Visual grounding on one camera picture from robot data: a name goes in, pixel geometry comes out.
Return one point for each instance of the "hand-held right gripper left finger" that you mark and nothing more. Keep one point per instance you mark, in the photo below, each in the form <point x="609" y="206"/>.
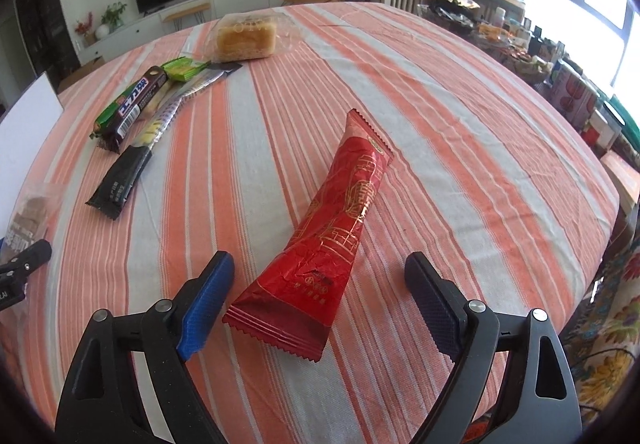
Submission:
<point x="205" y="309"/>

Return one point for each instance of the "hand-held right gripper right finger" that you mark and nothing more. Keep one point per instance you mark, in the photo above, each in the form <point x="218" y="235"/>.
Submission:
<point x="435" y="309"/>

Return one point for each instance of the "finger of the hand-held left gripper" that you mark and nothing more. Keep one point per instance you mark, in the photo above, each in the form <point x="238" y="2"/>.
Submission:
<point x="27" y="260"/>

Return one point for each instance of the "clear packet of brown slices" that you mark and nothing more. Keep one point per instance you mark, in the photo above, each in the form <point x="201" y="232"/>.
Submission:
<point x="27" y="214"/>

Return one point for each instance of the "red snack packet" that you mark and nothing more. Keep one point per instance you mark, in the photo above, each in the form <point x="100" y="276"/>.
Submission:
<point x="330" y="234"/>

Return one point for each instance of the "long clear and black packet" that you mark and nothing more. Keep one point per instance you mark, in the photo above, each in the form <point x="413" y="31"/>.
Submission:
<point x="125" y="174"/>

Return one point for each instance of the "white cardboard box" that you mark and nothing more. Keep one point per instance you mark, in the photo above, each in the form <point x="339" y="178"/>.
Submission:
<point x="27" y="124"/>

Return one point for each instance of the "floral cloth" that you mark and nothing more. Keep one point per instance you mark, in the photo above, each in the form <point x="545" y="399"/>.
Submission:
<point x="610" y="334"/>

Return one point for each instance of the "black chocolate bar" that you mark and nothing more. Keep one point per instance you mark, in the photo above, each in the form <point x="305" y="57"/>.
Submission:
<point x="135" y="106"/>

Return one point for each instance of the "red flowers in vase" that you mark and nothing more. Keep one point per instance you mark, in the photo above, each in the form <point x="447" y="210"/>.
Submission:
<point x="85" y="26"/>

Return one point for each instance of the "green snack packet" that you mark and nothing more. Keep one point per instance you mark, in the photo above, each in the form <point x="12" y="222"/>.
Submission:
<point x="182" y="68"/>

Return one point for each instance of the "dark display cabinet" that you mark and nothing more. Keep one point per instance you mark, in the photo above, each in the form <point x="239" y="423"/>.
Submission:
<point x="42" y="14"/>

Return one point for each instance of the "green plant in white vase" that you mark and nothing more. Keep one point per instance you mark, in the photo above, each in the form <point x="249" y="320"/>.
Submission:
<point x="112" y="16"/>

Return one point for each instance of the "wicker basket of mixed packets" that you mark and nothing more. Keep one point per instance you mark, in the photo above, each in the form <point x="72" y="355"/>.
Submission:
<point x="510" y="49"/>

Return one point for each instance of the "bread loaf in clear bag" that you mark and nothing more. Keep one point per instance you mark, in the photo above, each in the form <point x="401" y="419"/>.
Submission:
<point x="245" y="36"/>

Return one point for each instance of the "wicker basket of dark packets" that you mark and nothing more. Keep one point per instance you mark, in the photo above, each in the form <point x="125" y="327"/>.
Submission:
<point x="447" y="14"/>

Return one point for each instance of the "wooden bench with metal legs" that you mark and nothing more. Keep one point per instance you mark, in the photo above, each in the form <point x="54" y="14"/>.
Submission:
<point x="185" y="10"/>

